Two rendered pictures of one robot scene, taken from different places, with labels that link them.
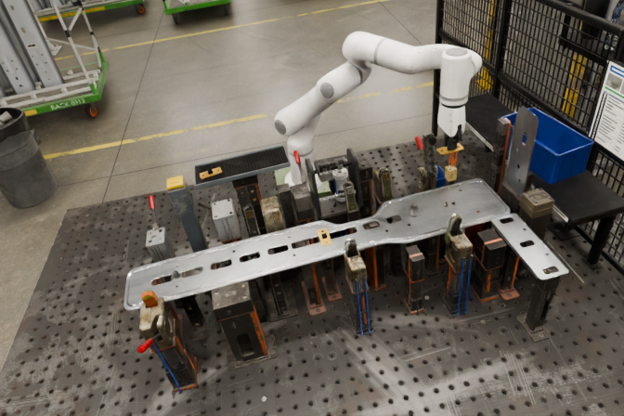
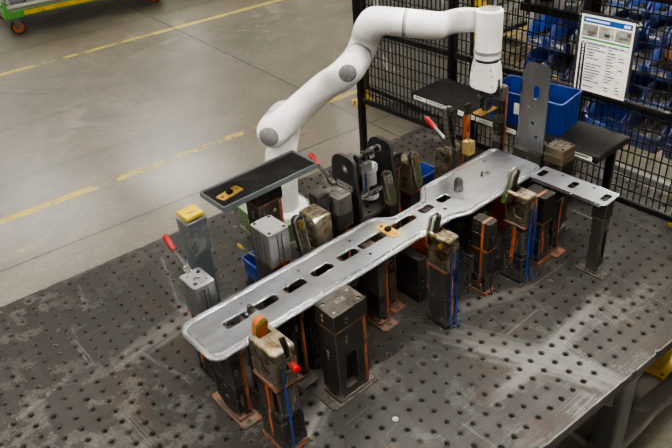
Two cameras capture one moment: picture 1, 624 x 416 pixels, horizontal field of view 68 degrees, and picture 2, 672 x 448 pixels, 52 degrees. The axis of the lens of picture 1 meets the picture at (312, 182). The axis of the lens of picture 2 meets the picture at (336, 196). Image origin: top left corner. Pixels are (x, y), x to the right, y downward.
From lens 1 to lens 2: 1.07 m
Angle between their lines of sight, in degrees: 26
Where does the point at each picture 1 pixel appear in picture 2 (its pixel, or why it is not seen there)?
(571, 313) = (614, 250)
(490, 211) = (524, 170)
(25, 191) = not seen: outside the picture
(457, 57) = (495, 11)
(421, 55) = (450, 18)
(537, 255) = (587, 190)
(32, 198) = not seen: outside the picture
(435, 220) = (483, 189)
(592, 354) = (649, 273)
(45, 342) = not seen: outside the picture
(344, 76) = (361, 56)
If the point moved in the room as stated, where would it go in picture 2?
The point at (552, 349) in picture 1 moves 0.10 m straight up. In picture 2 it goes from (619, 280) to (623, 257)
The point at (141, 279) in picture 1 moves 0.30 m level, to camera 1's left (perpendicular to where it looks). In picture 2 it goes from (207, 328) to (97, 379)
